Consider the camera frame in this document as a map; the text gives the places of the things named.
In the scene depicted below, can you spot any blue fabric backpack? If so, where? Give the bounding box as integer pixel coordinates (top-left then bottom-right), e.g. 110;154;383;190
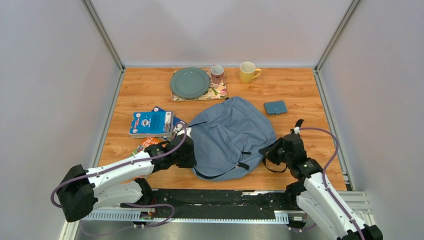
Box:
188;96;277;181

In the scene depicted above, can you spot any dark blue paperback book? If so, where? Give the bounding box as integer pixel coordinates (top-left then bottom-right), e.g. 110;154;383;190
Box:
151;106;186;141

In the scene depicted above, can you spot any teal wallet notebook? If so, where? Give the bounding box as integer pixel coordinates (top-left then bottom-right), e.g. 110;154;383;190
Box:
263;100;288;116

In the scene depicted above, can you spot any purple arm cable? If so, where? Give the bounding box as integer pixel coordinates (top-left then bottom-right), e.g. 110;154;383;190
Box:
50;121;189;229
288;126;367;240

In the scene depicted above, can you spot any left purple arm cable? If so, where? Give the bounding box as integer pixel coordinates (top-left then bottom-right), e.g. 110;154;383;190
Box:
50;121;189;229

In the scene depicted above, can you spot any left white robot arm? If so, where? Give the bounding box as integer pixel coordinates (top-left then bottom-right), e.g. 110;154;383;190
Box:
50;126;196;223

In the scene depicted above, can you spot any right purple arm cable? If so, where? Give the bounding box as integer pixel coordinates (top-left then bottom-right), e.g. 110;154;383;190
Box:
288;126;367;240

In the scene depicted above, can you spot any orange treehouse book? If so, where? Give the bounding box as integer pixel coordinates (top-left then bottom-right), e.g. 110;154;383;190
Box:
129;137;167;157

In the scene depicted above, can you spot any yellow ceramic mug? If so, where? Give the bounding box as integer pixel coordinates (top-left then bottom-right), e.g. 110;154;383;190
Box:
239;61;262;84

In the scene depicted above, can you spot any green ceramic plate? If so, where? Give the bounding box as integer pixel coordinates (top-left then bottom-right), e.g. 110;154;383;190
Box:
169;67;210;99

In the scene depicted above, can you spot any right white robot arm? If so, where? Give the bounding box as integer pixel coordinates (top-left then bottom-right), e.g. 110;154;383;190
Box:
259;126;383;240

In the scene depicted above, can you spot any floral serving tray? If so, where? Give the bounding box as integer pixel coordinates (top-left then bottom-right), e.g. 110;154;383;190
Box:
171;68;228;102

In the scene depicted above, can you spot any light blue paperback book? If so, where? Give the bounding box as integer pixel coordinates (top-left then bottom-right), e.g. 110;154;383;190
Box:
128;111;174;138

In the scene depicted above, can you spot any aluminium frame rail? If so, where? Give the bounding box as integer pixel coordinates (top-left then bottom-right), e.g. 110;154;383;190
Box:
59;187;380;240

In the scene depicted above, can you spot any pink patterned mug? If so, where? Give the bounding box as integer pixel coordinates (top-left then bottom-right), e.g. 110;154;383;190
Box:
210;65;225;85

